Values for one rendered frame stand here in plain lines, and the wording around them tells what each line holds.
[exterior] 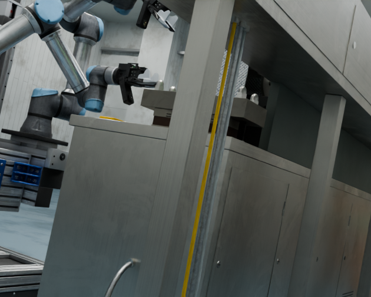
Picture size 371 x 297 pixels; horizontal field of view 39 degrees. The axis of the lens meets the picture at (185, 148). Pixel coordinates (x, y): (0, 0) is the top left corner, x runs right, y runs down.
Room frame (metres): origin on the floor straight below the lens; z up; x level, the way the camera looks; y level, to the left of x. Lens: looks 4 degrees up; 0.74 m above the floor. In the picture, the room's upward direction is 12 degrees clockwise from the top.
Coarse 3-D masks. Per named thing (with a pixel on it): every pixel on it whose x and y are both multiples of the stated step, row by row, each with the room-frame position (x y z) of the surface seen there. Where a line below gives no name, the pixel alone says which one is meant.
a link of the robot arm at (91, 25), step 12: (84, 12) 2.54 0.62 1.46; (84, 24) 2.52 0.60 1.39; (96, 24) 2.55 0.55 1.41; (84, 36) 2.53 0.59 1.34; (96, 36) 2.57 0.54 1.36; (84, 48) 2.55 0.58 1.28; (84, 60) 2.55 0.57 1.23; (84, 72) 2.57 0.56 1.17; (72, 96) 2.53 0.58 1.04; (72, 108) 2.53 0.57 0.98; (84, 108) 2.57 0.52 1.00
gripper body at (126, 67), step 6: (120, 66) 2.12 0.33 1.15; (126, 66) 2.10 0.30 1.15; (132, 66) 2.10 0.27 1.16; (138, 66) 2.07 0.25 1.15; (114, 72) 2.11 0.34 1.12; (120, 72) 2.12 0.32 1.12; (126, 72) 2.08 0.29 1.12; (132, 72) 2.07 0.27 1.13; (138, 72) 2.06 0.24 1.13; (114, 78) 2.11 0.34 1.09; (126, 78) 2.10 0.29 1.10; (132, 84) 2.09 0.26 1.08; (138, 84) 2.08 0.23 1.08
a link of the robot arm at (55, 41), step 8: (56, 24) 2.18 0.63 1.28; (48, 32) 2.17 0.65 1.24; (56, 32) 2.18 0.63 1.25; (48, 40) 2.19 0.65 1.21; (56, 40) 2.19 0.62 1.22; (64, 40) 2.23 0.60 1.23; (56, 48) 2.20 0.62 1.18; (64, 48) 2.21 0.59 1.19; (56, 56) 2.21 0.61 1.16; (64, 56) 2.21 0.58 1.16; (72, 56) 2.24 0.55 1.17; (64, 64) 2.22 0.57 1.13; (72, 64) 2.23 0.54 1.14; (64, 72) 2.24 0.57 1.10; (72, 72) 2.23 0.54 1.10; (80, 72) 2.25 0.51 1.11; (72, 80) 2.24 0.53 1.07; (80, 80) 2.25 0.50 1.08; (72, 88) 2.27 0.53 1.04; (80, 88) 2.25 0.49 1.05; (80, 96) 2.27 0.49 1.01; (80, 104) 2.31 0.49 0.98
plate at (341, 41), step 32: (160, 0) 1.20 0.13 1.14; (192, 0) 1.15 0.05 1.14; (256, 0) 1.08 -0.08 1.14; (288, 0) 1.21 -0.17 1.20; (320, 0) 1.38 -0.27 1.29; (352, 0) 1.61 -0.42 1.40; (256, 32) 1.29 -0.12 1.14; (288, 32) 1.25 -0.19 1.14; (320, 32) 1.42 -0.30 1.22; (352, 32) 1.66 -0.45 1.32; (256, 64) 1.60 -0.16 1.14; (288, 64) 1.53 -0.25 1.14; (320, 64) 1.47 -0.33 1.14; (352, 64) 1.71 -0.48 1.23; (320, 96) 1.87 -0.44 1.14; (352, 96) 1.78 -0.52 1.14; (352, 128) 2.42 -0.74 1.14
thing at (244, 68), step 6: (222, 66) 1.89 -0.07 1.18; (228, 66) 1.87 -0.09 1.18; (240, 66) 1.85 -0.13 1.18; (246, 66) 1.83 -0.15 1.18; (222, 72) 1.88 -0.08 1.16; (240, 72) 1.84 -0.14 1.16; (246, 72) 1.83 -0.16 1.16; (240, 78) 1.84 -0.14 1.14; (246, 78) 1.83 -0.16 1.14; (240, 84) 1.84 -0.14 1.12; (234, 96) 1.85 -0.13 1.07
